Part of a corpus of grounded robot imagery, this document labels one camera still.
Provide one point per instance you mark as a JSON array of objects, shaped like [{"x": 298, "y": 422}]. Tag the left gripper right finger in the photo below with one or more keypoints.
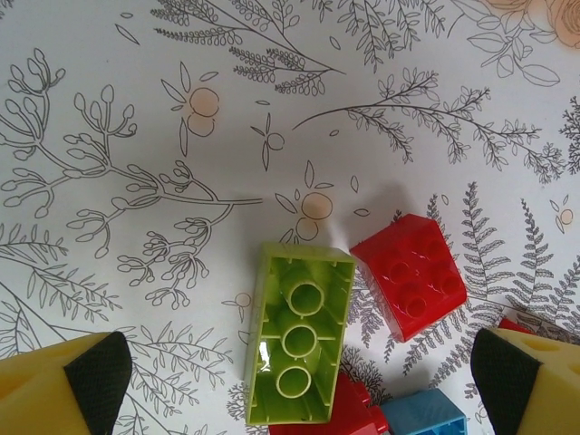
[{"x": 544, "y": 394}]

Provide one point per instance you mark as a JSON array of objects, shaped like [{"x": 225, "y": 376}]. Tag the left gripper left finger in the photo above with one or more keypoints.
[{"x": 41, "y": 394}]

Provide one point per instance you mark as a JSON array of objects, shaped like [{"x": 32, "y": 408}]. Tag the red square lego brick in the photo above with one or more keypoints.
[{"x": 408, "y": 281}]

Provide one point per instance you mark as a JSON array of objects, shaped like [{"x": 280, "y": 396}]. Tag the blue lego brick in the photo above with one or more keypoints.
[{"x": 421, "y": 408}]

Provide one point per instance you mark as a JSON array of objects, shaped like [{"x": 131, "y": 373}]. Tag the lime green lego brick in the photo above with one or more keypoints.
[{"x": 317, "y": 272}]

